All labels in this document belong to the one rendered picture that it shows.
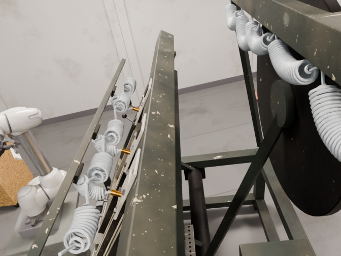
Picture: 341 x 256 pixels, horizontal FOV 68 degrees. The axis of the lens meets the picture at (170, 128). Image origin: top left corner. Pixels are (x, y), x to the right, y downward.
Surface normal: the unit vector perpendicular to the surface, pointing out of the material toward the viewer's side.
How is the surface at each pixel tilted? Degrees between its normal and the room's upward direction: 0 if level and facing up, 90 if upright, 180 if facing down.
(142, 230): 31
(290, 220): 0
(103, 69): 90
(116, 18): 90
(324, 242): 0
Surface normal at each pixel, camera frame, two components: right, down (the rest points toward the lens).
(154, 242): 0.38, -0.76
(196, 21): 0.18, 0.53
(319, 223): -0.15, -0.82
